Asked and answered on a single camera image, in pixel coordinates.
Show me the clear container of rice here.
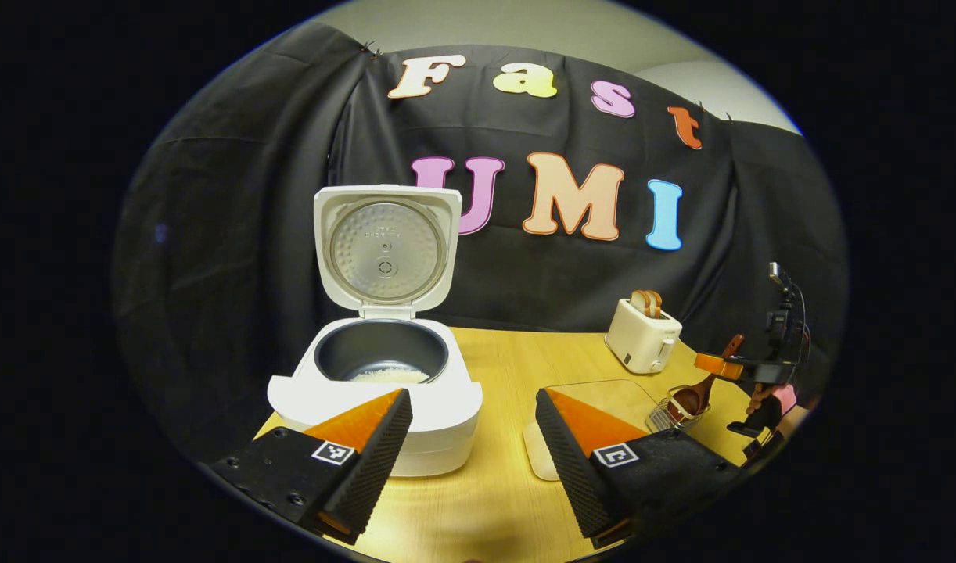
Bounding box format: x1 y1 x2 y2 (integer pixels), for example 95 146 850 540
523 380 659 481

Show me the white rice cooker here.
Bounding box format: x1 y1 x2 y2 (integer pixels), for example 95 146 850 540
267 185 483 478

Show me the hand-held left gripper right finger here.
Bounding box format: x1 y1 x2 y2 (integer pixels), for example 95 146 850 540
534 388 745 548

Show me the white toaster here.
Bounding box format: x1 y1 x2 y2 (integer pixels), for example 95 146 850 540
606 297 682 375

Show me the black backdrop cloth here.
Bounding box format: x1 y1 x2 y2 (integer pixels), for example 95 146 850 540
114 20 850 470

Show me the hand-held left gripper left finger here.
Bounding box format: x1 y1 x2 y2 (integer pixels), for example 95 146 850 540
208 389 413 546

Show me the brown wooden spoon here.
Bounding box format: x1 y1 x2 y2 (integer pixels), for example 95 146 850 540
668 334 746 415

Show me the white rice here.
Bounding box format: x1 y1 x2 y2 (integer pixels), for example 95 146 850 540
351 368 430 384

